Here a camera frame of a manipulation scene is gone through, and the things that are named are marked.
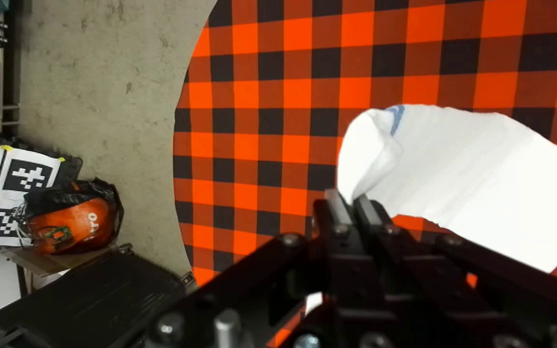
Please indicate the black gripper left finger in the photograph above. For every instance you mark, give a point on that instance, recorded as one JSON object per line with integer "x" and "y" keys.
{"x": 279, "y": 284}

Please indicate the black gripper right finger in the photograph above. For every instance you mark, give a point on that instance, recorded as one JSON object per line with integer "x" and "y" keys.
{"x": 453, "y": 291}

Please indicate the white towel with blue stripes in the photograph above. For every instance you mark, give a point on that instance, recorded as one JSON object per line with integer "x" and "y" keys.
{"x": 472, "y": 175}

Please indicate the red black checkered tablecloth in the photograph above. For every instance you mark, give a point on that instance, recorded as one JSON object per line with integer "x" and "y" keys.
{"x": 279, "y": 98}

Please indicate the black wheeled suitcase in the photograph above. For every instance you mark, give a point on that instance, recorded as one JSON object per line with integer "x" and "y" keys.
{"x": 86, "y": 303}

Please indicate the orange and black bag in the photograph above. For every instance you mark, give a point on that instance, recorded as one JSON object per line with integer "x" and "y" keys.
{"x": 76, "y": 220}

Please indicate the black white fiducial tag board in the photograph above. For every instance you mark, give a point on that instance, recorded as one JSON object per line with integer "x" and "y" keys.
{"x": 28, "y": 175}

